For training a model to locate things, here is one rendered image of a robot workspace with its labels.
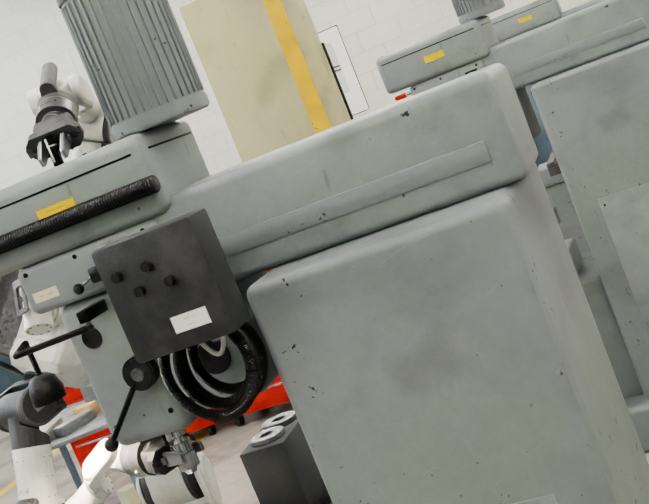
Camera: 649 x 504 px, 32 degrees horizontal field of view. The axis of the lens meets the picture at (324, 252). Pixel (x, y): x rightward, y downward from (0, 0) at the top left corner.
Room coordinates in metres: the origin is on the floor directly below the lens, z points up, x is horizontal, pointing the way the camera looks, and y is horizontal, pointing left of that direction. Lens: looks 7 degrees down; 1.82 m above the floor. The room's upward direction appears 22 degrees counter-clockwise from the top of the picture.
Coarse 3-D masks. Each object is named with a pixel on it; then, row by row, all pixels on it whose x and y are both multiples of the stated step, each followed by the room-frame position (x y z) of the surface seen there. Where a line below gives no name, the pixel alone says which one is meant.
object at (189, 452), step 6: (192, 444) 2.35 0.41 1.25; (174, 450) 2.33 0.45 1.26; (180, 450) 2.33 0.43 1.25; (186, 450) 2.33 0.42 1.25; (192, 450) 2.34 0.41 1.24; (186, 456) 2.33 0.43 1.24; (192, 456) 2.34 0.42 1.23; (186, 462) 2.33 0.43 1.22; (192, 462) 2.33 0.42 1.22; (198, 462) 2.34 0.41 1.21; (180, 468) 2.34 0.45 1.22; (186, 468) 2.33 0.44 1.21; (192, 468) 2.33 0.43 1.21
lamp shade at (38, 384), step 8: (40, 376) 2.36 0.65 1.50; (48, 376) 2.36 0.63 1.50; (56, 376) 2.38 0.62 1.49; (32, 384) 2.35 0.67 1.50; (40, 384) 2.34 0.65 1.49; (48, 384) 2.35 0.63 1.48; (56, 384) 2.36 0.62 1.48; (32, 392) 2.35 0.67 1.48; (40, 392) 2.34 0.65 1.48; (48, 392) 2.34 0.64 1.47; (56, 392) 2.35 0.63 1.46; (64, 392) 2.37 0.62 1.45; (32, 400) 2.35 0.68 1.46; (40, 400) 2.34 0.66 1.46; (48, 400) 2.34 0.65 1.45; (56, 400) 2.34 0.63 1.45
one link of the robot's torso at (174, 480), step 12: (144, 480) 3.00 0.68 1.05; (156, 480) 2.98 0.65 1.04; (168, 480) 2.97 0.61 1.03; (180, 480) 2.97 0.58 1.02; (192, 480) 2.97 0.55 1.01; (144, 492) 2.99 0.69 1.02; (156, 492) 2.98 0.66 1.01; (168, 492) 2.97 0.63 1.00; (180, 492) 2.97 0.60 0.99; (192, 492) 2.97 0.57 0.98
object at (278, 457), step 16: (288, 416) 2.77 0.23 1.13; (272, 432) 2.70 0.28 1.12; (288, 432) 2.67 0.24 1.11; (256, 448) 2.65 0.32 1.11; (272, 448) 2.62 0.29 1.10; (288, 448) 2.62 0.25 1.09; (304, 448) 2.71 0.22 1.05; (256, 464) 2.64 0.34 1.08; (272, 464) 2.63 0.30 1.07; (288, 464) 2.61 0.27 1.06; (304, 464) 2.67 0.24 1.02; (256, 480) 2.64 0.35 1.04; (272, 480) 2.63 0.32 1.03; (288, 480) 2.62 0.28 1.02; (304, 480) 2.64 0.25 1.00; (320, 480) 2.72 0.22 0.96; (272, 496) 2.64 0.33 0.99; (288, 496) 2.62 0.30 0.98; (304, 496) 2.61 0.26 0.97; (320, 496) 2.69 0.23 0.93
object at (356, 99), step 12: (336, 24) 11.43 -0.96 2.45; (324, 36) 11.48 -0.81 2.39; (336, 36) 11.44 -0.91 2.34; (336, 48) 11.46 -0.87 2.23; (348, 60) 11.43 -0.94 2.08; (348, 72) 11.45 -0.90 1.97; (348, 84) 11.46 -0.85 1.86; (360, 84) 11.42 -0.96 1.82; (348, 96) 11.48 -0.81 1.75; (360, 96) 11.44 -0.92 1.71; (360, 108) 11.45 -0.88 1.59
